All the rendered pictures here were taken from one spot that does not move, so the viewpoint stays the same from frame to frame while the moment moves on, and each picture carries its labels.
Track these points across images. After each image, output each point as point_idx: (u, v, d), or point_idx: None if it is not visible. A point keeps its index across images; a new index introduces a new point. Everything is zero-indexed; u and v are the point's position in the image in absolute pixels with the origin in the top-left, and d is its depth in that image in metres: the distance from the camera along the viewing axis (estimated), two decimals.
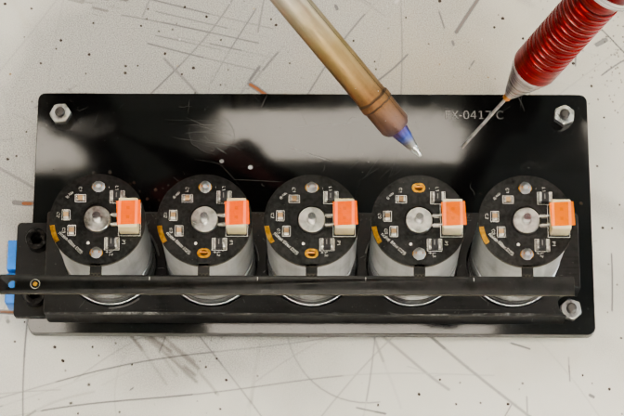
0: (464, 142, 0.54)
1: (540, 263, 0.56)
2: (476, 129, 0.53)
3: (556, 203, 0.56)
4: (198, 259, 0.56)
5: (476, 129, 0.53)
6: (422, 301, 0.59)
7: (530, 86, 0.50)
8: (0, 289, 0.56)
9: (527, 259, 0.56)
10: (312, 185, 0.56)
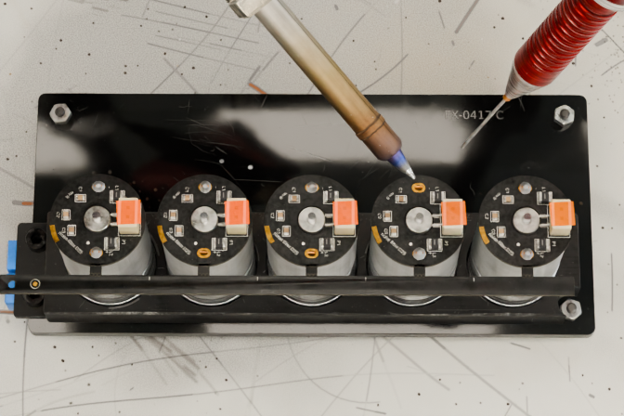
0: (464, 142, 0.54)
1: (540, 263, 0.56)
2: (476, 129, 0.53)
3: (556, 203, 0.56)
4: (198, 259, 0.56)
5: (476, 129, 0.53)
6: (422, 301, 0.59)
7: (530, 86, 0.50)
8: (0, 289, 0.56)
9: (527, 259, 0.56)
10: (312, 185, 0.56)
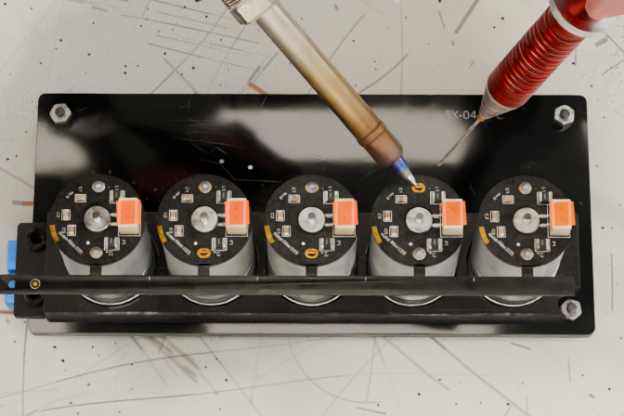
0: (441, 160, 0.55)
1: (540, 263, 0.56)
2: (452, 148, 0.55)
3: (556, 203, 0.56)
4: (198, 259, 0.56)
5: (452, 148, 0.55)
6: (422, 301, 0.59)
7: (503, 108, 0.52)
8: (0, 289, 0.56)
9: (527, 259, 0.56)
10: (312, 185, 0.56)
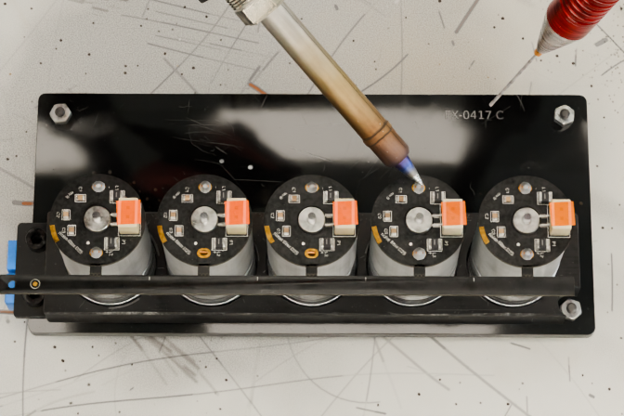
0: (493, 99, 0.52)
1: (540, 263, 0.56)
2: (506, 85, 0.51)
3: (556, 203, 0.56)
4: (198, 259, 0.56)
5: (506, 85, 0.51)
6: (422, 301, 0.59)
7: (564, 40, 0.48)
8: (0, 289, 0.56)
9: (527, 259, 0.56)
10: (312, 185, 0.56)
